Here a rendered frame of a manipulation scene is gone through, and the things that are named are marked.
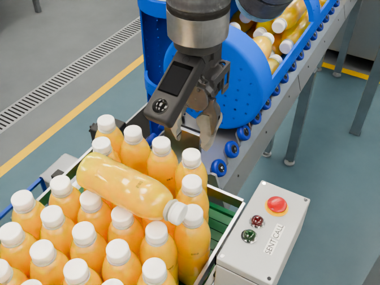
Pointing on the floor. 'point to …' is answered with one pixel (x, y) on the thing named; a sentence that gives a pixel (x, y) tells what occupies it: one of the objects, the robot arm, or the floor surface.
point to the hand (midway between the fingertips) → (189, 142)
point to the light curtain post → (371, 85)
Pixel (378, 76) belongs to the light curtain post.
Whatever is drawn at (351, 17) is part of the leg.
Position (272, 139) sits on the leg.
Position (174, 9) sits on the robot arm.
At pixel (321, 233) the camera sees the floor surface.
